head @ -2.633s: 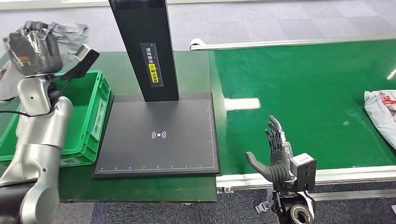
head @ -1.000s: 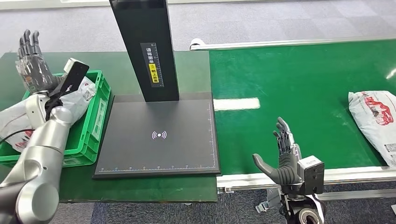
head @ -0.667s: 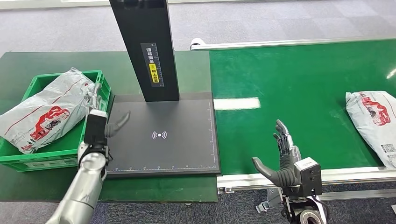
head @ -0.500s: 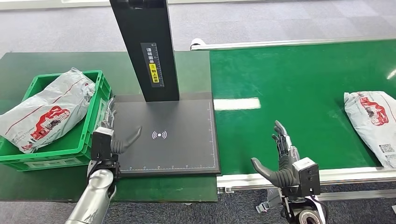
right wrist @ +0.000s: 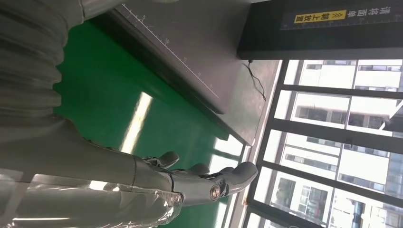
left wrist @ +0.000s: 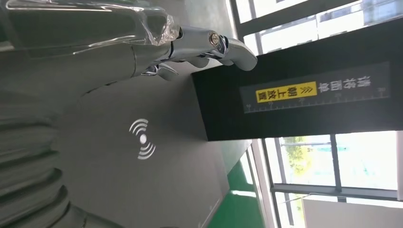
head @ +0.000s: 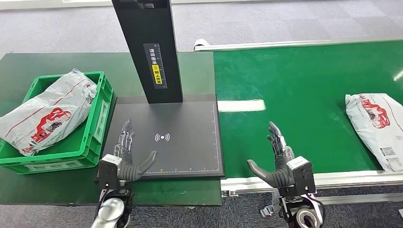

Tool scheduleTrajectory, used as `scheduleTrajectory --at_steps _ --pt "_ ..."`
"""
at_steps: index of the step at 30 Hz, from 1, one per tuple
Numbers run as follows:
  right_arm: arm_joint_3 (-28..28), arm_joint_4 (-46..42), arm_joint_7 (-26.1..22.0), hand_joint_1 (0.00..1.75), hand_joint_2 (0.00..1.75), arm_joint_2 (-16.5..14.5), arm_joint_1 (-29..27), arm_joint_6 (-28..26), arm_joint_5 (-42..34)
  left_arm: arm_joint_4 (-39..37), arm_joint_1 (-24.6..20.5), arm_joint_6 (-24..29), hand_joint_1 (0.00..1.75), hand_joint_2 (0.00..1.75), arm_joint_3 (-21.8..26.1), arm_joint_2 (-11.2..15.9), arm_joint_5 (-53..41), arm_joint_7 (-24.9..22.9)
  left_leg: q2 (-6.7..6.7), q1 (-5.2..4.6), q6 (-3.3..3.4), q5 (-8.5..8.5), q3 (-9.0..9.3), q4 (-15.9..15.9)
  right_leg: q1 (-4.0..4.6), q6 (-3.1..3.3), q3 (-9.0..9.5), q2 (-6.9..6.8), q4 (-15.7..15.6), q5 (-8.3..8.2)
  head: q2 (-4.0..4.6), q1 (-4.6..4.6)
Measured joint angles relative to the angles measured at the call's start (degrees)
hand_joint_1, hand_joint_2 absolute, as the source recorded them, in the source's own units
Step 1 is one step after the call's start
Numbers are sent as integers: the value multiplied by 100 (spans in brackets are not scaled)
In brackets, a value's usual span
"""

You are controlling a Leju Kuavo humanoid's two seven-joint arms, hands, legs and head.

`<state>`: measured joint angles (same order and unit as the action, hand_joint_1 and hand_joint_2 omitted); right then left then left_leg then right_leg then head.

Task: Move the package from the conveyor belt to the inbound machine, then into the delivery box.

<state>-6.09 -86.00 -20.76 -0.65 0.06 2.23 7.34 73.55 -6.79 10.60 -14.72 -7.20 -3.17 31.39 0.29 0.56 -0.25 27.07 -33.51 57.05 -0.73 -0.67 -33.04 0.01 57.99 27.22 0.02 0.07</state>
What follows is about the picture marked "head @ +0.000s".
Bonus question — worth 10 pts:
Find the green conveyor belt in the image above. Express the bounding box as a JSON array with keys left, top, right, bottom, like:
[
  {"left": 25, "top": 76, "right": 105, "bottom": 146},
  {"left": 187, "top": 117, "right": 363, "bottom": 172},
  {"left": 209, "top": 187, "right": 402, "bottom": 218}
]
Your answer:
[{"left": 213, "top": 40, "right": 403, "bottom": 178}]

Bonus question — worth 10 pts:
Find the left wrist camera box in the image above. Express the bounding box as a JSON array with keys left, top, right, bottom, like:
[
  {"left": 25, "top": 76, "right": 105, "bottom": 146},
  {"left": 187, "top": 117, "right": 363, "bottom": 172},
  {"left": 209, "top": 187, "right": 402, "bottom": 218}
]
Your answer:
[{"left": 98, "top": 154, "right": 123, "bottom": 190}]

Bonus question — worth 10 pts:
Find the silver conveyor frame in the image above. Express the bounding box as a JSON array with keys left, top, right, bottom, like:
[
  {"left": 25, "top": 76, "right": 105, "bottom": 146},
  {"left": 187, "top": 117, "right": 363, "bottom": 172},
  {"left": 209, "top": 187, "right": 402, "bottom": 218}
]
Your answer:
[{"left": 193, "top": 38, "right": 403, "bottom": 207}]

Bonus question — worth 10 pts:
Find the dark green table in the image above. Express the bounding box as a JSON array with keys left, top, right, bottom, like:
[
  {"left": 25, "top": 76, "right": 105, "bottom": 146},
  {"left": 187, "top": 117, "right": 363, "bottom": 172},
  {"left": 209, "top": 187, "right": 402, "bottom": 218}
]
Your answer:
[{"left": 0, "top": 52, "right": 222, "bottom": 207}]

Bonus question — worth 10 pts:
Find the grey poly mailer package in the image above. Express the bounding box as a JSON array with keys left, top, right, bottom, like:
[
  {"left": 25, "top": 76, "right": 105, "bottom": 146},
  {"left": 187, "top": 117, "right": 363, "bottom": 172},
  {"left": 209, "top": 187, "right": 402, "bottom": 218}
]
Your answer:
[
  {"left": 345, "top": 93, "right": 403, "bottom": 172},
  {"left": 0, "top": 68, "right": 97, "bottom": 157}
]

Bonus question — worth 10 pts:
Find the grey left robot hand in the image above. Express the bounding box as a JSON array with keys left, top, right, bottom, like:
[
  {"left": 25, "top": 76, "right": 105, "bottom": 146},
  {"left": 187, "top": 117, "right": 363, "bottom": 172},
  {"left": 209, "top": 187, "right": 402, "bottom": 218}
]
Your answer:
[{"left": 114, "top": 119, "right": 157, "bottom": 182}]

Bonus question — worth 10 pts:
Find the green plastic crate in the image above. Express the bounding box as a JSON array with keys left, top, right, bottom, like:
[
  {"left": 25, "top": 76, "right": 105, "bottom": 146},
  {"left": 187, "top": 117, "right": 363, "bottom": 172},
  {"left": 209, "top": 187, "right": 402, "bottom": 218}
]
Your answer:
[{"left": 0, "top": 71, "right": 114, "bottom": 175}]

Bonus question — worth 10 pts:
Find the black scanner column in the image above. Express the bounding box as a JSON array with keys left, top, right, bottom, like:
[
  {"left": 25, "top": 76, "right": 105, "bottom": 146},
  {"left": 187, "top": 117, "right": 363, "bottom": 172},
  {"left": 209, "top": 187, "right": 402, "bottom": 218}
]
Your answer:
[{"left": 111, "top": 0, "right": 183, "bottom": 104}]

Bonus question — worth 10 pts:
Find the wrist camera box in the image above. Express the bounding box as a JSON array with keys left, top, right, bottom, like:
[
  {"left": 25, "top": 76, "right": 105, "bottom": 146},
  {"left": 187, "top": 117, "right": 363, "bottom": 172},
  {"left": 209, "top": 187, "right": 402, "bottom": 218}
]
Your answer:
[
  {"left": 98, "top": 154, "right": 123, "bottom": 190},
  {"left": 286, "top": 156, "right": 317, "bottom": 196}
]

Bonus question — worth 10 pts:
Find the black scanner base plate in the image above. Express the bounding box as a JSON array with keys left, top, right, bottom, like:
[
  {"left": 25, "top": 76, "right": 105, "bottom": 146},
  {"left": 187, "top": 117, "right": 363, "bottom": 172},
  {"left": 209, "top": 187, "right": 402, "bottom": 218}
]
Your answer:
[{"left": 94, "top": 93, "right": 225, "bottom": 183}]

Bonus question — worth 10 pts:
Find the ruler label with yellow sticker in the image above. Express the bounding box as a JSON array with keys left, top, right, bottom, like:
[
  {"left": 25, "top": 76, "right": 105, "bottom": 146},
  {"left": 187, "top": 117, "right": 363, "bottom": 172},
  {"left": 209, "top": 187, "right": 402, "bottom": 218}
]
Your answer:
[{"left": 143, "top": 43, "right": 168, "bottom": 89}]

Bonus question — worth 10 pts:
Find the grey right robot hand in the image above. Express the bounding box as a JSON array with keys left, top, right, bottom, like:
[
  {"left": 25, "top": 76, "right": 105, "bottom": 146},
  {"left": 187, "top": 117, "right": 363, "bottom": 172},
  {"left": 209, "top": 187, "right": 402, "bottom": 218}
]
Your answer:
[{"left": 247, "top": 122, "right": 295, "bottom": 190}]

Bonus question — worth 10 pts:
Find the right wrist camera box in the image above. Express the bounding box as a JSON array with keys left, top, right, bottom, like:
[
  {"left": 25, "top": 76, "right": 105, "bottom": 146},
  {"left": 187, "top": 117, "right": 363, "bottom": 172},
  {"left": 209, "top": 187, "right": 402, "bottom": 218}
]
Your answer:
[{"left": 286, "top": 156, "right": 317, "bottom": 196}]

